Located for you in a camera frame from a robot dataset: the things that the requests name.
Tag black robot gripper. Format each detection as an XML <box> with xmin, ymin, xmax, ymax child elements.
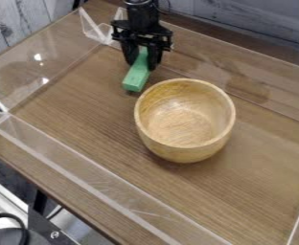
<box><xmin>111</xmin><ymin>3</ymin><xmax>172</xmax><ymax>71</ymax></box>

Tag green rectangular block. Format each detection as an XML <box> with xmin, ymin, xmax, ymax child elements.
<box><xmin>123</xmin><ymin>48</ymin><xmax>151</xmax><ymax>92</ymax></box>

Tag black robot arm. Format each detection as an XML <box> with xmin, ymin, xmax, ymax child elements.
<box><xmin>111</xmin><ymin>0</ymin><xmax>172</xmax><ymax>71</ymax></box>

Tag light wooden bowl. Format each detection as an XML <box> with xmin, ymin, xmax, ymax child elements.
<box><xmin>135</xmin><ymin>78</ymin><xmax>237</xmax><ymax>164</ymax></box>

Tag clear acrylic tray walls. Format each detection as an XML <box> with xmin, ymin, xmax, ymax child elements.
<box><xmin>0</xmin><ymin>3</ymin><xmax>299</xmax><ymax>245</ymax></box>

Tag black metal bracket with screw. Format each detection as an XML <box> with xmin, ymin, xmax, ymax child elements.
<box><xmin>0</xmin><ymin>200</ymin><xmax>81</xmax><ymax>245</ymax></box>

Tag black cable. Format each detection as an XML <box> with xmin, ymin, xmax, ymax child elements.
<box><xmin>0</xmin><ymin>212</ymin><xmax>31</xmax><ymax>245</ymax></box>

